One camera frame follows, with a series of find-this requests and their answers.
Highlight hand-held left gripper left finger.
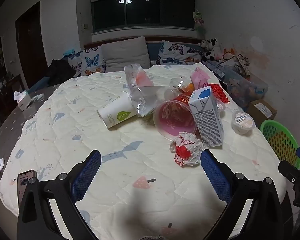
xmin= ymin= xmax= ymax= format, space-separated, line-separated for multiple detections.
xmin=16 ymin=149 xmax=102 ymax=240

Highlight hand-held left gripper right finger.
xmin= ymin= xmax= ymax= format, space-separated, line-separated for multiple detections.
xmin=200 ymin=149 xmax=294 ymax=240

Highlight green plastic basket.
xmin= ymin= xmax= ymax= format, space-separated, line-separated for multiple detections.
xmin=260 ymin=119 xmax=300 ymax=169

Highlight red white wrapper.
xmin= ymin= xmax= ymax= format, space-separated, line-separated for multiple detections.
xmin=169 ymin=132 xmax=205 ymax=167

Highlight blue white milk carton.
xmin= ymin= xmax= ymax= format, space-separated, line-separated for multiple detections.
xmin=188 ymin=85 xmax=225 ymax=148

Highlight white paper cup green label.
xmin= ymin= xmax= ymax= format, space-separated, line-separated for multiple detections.
xmin=96 ymin=91 xmax=138 ymax=130

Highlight pink snack packet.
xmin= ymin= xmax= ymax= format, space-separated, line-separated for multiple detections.
xmin=190 ymin=66 xmax=212 ymax=89

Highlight white printed quilted mat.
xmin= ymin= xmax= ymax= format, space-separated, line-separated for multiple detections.
xmin=0 ymin=64 xmax=288 ymax=240

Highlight brown cardboard box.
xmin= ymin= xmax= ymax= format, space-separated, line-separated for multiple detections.
xmin=247 ymin=99 xmax=277 ymax=128

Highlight large white pudding cup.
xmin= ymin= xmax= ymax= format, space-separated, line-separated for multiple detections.
xmin=231 ymin=111 xmax=255 ymax=135

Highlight smartphone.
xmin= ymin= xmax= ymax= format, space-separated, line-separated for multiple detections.
xmin=17 ymin=169 xmax=37 ymax=205

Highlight red foam fruit net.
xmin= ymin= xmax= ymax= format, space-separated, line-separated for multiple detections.
xmin=207 ymin=83 xmax=230 ymax=104

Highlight clear plastic storage box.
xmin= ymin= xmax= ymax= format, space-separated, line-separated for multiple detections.
xmin=224 ymin=69 xmax=269 ymax=108

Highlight grey star tablecloth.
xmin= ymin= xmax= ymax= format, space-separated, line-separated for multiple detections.
xmin=0 ymin=85 xmax=63 ymax=230

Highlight clear plastic cup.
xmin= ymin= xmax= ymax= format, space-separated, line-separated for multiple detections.
xmin=124 ymin=64 xmax=169 ymax=118

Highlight white tissue box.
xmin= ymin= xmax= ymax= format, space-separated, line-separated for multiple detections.
xmin=14 ymin=90 xmax=32 ymax=111

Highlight black clothes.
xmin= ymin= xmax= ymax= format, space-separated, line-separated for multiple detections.
xmin=46 ymin=59 xmax=77 ymax=85

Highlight blue patterned cloth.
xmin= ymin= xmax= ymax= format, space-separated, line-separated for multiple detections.
xmin=206 ymin=60 xmax=226 ymax=78

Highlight printed cloth bag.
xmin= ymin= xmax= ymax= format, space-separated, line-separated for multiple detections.
xmin=221 ymin=54 xmax=250 ymax=77

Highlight butterfly print pillow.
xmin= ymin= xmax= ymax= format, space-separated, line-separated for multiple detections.
xmin=156 ymin=40 xmax=208 ymax=65
xmin=67 ymin=45 xmax=107 ymax=78

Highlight grey pillow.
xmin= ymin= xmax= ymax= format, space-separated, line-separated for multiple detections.
xmin=101 ymin=36 xmax=150 ymax=73

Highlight dark wooden door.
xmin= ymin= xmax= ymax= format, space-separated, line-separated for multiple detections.
xmin=15 ymin=1 xmax=48 ymax=88

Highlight dark window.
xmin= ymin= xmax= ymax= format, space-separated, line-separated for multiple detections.
xmin=91 ymin=0 xmax=196 ymax=33

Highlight flower wall decoration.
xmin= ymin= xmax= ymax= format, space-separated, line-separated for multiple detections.
xmin=193 ymin=9 xmax=207 ymax=34

